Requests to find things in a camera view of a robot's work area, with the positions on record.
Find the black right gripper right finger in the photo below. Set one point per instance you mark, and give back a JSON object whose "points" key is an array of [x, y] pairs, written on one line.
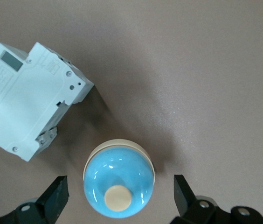
{"points": [[187, 205]]}

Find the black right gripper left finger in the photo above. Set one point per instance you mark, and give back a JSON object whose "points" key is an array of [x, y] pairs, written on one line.
{"points": [[50, 200]]}

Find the blue call bell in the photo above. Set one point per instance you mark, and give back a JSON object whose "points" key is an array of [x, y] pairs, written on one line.
{"points": [[119, 172]]}

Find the white circuit breaker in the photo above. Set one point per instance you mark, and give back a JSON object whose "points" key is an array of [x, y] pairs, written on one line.
{"points": [[26, 100]]}

